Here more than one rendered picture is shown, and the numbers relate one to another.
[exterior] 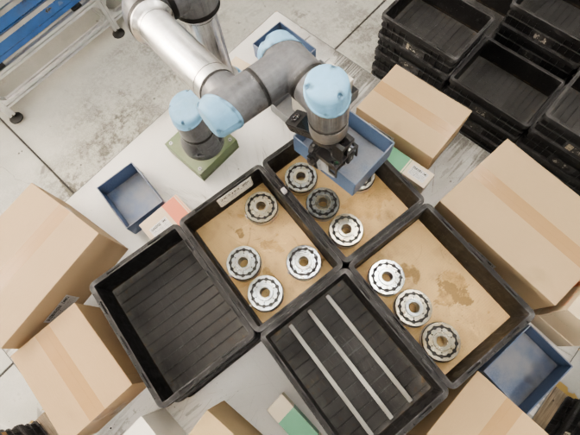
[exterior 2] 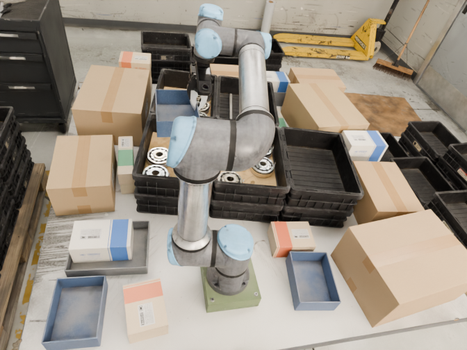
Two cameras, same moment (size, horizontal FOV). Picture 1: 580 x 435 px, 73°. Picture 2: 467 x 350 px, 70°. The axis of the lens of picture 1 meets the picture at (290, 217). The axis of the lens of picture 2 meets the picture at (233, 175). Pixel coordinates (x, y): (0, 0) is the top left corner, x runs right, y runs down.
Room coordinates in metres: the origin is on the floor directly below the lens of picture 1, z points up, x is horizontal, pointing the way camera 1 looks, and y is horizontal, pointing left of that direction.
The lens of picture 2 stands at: (1.33, 0.39, 1.84)
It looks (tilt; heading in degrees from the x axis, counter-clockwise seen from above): 45 degrees down; 199
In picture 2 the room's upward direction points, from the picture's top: 11 degrees clockwise
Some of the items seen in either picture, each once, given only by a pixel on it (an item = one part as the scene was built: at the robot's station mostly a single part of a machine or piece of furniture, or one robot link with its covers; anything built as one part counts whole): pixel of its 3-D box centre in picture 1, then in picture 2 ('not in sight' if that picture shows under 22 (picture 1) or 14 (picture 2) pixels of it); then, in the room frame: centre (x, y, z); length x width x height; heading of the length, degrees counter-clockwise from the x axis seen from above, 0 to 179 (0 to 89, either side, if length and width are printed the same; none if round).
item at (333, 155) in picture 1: (331, 144); (201, 70); (0.39, -0.11, 1.26); 0.09 x 0.08 x 0.12; 36
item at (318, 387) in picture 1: (349, 362); (244, 108); (-0.05, -0.08, 0.87); 0.40 x 0.30 x 0.11; 27
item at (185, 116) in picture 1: (192, 115); (231, 248); (0.76, 0.25, 0.93); 0.13 x 0.12 x 0.14; 118
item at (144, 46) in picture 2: not in sight; (166, 64); (-0.92, -1.17, 0.37); 0.40 x 0.30 x 0.45; 128
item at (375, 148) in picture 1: (342, 146); (176, 112); (0.46, -0.16, 1.10); 0.20 x 0.15 x 0.07; 37
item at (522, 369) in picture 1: (521, 368); not in sight; (-0.16, -0.58, 0.74); 0.20 x 0.15 x 0.07; 120
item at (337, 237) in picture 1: (346, 230); not in sight; (0.31, -0.16, 0.86); 0.10 x 0.10 x 0.01
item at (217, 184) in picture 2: (259, 243); (249, 153); (0.30, 0.10, 0.92); 0.40 x 0.30 x 0.02; 27
